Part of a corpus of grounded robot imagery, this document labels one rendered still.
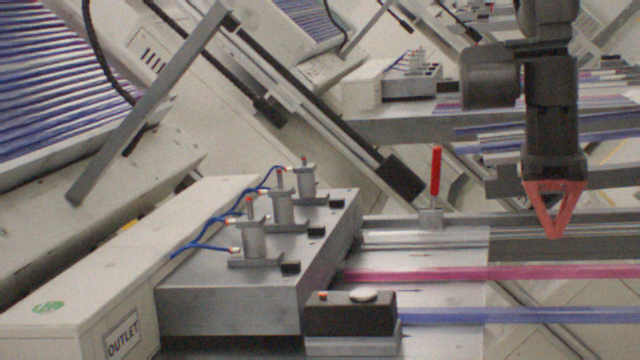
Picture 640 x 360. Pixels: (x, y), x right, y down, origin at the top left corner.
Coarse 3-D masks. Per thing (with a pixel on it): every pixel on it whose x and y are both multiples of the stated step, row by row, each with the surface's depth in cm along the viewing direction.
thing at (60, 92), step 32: (0, 0) 99; (32, 0) 105; (0, 32) 93; (32, 32) 98; (64, 32) 104; (0, 64) 88; (32, 64) 92; (64, 64) 97; (96, 64) 104; (0, 96) 83; (32, 96) 87; (64, 96) 92; (96, 96) 97; (0, 128) 78; (32, 128) 82; (64, 128) 86; (96, 128) 91; (0, 160) 74
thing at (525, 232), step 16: (576, 224) 95; (592, 224) 94; (608, 224) 94; (624, 224) 93; (368, 240) 99; (384, 240) 98; (400, 240) 98; (416, 240) 98; (432, 240) 97; (448, 240) 97; (464, 240) 97
